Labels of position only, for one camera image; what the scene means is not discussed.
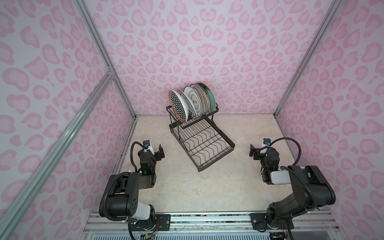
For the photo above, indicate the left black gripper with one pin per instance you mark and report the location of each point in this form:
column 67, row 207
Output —
column 156, row 154

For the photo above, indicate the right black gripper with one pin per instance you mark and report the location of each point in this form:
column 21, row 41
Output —
column 258, row 153

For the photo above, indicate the black wire dish rack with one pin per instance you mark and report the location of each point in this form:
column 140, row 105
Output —
column 202, row 140

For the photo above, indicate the navy geometric pattern plate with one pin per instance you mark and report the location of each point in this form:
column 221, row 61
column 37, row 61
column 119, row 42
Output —
column 179, row 106

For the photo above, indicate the white plate dark lettered rim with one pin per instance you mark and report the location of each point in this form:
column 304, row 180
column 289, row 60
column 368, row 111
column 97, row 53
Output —
column 190, row 106

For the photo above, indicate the large orange sunburst plate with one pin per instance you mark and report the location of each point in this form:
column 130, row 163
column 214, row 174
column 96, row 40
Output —
column 204, row 98

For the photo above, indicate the white plate blue clover outline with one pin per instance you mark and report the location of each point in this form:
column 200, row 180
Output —
column 189, row 91

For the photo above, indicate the teal plate with flower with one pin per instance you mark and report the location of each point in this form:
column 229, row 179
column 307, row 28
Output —
column 211, row 98

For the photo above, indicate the small orange sunburst plate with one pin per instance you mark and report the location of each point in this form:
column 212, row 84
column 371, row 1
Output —
column 202, row 103

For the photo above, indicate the cream plate red berries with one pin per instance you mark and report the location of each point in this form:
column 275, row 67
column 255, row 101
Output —
column 204, row 88

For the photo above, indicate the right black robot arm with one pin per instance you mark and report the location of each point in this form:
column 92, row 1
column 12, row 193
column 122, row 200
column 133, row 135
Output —
column 310, row 189

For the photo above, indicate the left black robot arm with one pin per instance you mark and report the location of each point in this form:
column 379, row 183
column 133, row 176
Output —
column 120, row 200

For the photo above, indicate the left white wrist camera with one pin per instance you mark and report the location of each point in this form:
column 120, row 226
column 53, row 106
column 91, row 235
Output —
column 148, row 147

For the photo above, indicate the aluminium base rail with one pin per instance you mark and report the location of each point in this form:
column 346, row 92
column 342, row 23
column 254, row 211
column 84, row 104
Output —
column 317, row 225

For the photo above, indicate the left aluminium wall frame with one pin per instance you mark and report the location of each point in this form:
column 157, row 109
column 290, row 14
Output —
column 64, row 119

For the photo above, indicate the right aluminium corner post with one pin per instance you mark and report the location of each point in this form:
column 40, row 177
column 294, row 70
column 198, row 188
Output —
column 326, row 23

